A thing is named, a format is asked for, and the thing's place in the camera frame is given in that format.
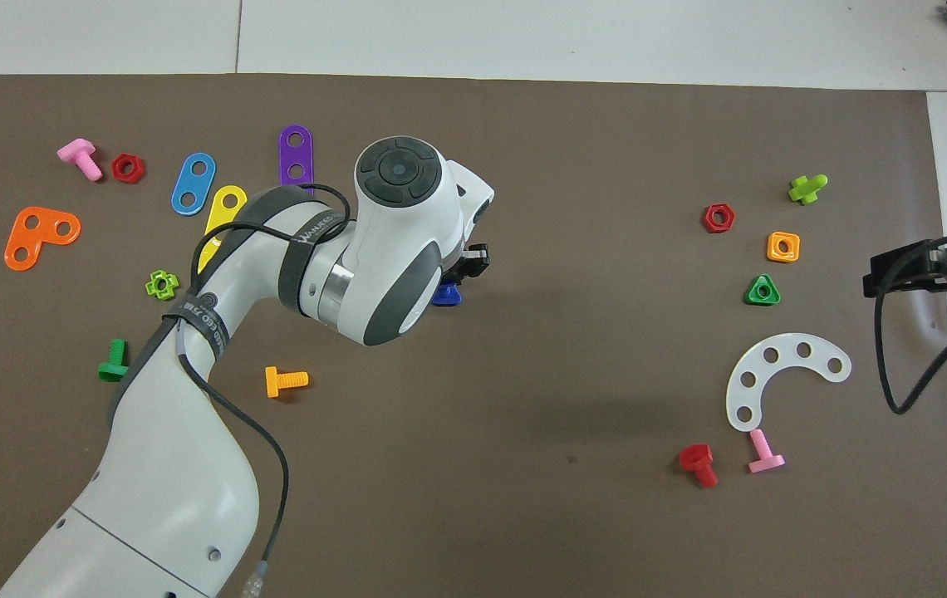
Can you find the green triangular plastic nut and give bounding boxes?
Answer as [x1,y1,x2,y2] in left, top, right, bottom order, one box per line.
[744,273,783,306]

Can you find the white curved strip with holes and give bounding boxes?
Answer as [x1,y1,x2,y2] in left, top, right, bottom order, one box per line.
[725,333,853,433]

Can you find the lime cross-head plastic screw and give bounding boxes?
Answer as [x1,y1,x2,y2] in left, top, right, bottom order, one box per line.
[788,174,829,204]

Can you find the red plastic screw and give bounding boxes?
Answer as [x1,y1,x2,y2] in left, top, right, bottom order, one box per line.
[678,444,719,488]

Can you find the orange square plastic nut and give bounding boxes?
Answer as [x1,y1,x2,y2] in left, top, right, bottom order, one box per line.
[766,231,802,263]

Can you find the purple four-hole plastic strip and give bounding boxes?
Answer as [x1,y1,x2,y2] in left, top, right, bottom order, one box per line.
[278,125,314,190]

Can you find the green plastic screw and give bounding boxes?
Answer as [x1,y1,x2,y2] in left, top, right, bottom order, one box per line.
[98,339,135,383]

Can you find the orange three-hole angled plate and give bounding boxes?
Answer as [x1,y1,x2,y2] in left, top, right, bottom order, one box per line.
[4,206,82,272]

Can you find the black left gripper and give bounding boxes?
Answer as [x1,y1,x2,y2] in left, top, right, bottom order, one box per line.
[439,243,492,287]

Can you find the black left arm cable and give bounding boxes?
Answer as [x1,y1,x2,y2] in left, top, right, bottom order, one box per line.
[189,183,351,598]

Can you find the brown table mat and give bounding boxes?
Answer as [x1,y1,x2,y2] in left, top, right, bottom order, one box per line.
[0,73,947,598]

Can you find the orange plastic screw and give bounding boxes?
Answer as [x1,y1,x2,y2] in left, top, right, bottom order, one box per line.
[265,365,310,399]

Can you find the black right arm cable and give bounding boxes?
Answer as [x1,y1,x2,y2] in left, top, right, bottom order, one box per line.
[874,233,947,414]

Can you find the yellow three-hole plastic strip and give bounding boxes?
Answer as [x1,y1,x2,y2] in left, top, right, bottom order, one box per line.
[198,184,249,275]

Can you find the blue two-hole plastic strip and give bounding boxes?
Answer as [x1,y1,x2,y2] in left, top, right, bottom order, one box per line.
[170,152,218,217]

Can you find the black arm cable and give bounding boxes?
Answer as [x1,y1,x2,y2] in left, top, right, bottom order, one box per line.
[874,233,947,414]
[189,183,351,598]

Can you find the pink plastic screw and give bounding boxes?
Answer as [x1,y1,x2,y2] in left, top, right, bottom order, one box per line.
[747,428,786,474]
[56,138,104,182]

